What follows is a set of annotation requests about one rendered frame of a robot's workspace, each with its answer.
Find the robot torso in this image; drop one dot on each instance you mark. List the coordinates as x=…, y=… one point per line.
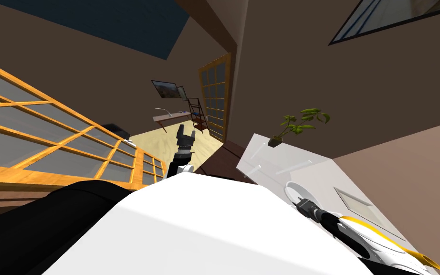
x=204, y=229

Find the large wooden glazed door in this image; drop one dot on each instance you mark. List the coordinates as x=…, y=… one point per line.
x=33, y=130

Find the narrow wooden glazed door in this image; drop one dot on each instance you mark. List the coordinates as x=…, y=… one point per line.
x=215, y=95

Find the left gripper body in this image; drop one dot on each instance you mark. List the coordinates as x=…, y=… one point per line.
x=185, y=142

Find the small framed wall picture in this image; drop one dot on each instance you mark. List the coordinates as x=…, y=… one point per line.
x=182, y=93

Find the dark framed window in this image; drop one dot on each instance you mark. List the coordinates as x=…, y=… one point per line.
x=388, y=15

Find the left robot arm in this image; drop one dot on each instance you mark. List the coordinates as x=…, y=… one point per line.
x=33, y=229

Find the dark ladder shelf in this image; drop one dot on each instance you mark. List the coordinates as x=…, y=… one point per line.
x=199, y=114

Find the brown desk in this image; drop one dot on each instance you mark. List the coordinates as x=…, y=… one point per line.
x=170, y=116

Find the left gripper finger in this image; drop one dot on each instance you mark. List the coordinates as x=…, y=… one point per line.
x=180, y=130
x=192, y=135

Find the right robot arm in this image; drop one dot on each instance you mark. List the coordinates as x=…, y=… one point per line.
x=372, y=237

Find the green potted plant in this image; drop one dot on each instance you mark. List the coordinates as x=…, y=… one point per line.
x=300, y=124

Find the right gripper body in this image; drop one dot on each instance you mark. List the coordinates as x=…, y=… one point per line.
x=308, y=209

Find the landscape wall picture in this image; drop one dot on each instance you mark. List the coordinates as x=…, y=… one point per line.
x=164, y=89

